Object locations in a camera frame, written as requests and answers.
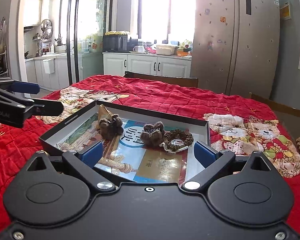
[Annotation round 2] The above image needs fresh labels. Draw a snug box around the brown paper pyramid in box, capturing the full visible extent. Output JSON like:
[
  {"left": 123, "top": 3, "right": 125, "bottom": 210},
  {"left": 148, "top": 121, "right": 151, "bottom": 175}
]
[{"left": 96, "top": 104, "right": 113, "bottom": 130}]

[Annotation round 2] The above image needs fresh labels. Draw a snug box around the black microwave oven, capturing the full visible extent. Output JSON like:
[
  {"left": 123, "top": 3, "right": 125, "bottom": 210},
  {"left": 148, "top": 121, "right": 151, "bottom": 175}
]
[{"left": 103, "top": 34, "right": 128, "bottom": 53}]

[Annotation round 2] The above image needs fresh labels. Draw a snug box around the dark wooden headboard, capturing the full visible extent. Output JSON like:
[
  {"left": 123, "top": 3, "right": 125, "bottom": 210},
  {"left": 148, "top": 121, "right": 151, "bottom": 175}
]
[{"left": 123, "top": 71, "right": 198, "bottom": 88}]

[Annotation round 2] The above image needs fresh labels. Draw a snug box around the illustrated book in box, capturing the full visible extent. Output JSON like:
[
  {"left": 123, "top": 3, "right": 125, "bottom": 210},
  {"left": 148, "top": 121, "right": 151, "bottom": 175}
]
[{"left": 53, "top": 114, "right": 188, "bottom": 184}]

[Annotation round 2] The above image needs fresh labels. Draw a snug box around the red quilted bedspread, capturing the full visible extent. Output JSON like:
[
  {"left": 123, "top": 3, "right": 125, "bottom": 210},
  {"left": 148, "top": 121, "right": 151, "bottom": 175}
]
[{"left": 0, "top": 75, "right": 291, "bottom": 231}]

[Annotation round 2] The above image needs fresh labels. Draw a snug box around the white pot on counter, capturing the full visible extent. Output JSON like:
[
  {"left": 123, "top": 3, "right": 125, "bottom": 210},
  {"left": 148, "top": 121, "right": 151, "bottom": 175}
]
[{"left": 156, "top": 44, "right": 176, "bottom": 56}]

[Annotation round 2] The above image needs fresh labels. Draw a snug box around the silver double-door refrigerator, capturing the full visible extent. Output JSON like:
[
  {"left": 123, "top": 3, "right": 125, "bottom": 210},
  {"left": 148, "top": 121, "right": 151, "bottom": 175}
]
[{"left": 191, "top": 0, "right": 280, "bottom": 98}]

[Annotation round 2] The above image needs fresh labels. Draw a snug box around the white kitchen cabinet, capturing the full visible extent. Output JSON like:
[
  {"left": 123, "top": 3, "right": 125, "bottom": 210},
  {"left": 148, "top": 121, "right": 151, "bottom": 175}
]
[{"left": 103, "top": 51, "right": 191, "bottom": 77}]

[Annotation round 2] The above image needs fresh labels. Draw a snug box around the dark brown lace scrunchie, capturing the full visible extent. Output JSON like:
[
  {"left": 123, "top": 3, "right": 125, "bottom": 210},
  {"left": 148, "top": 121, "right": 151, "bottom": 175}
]
[{"left": 159, "top": 129, "right": 194, "bottom": 154}]

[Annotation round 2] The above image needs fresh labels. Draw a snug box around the white hanging trash bin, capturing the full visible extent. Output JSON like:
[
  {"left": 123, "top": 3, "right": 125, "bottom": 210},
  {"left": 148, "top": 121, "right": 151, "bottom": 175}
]
[{"left": 43, "top": 58, "right": 55, "bottom": 74}]

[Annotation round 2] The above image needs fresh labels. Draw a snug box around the black shallow cardboard box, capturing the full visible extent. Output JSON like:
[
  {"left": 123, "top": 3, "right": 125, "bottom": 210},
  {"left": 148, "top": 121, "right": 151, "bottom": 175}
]
[{"left": 40, "top": 101, "right": 210, "bottom": 184}]

